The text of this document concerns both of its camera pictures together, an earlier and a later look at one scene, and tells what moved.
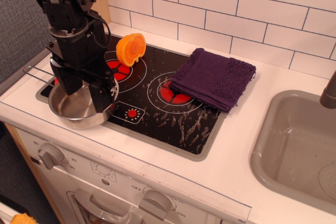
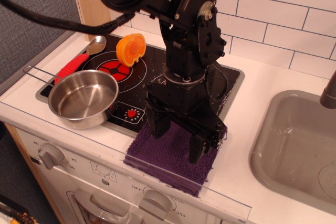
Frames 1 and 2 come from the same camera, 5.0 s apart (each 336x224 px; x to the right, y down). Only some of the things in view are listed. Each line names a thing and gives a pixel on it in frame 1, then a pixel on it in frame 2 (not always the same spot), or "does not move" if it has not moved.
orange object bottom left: [22, 219] does not move
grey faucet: [328, 98] does not move
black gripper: [82, 46] to [190, 103]
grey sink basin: [293, 153] does not move
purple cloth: [217, 81] to [168, 158]
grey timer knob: [50, 155] does not move
